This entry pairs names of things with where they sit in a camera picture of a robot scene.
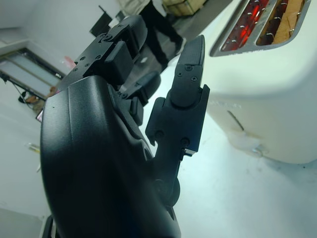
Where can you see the browned toast slice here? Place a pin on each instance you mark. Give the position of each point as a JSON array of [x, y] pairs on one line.
[[289, 22]]

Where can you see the wooden crate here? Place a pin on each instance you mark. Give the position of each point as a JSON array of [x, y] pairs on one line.
[[183, 6]]

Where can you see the white two-slot toaster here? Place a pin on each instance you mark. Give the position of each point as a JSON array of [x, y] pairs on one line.
[[267, 99]]

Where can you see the person in black trousers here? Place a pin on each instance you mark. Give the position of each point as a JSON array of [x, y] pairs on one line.
[[161, 32]]

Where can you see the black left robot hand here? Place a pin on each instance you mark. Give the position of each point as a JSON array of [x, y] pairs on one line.
[[99, 153]]

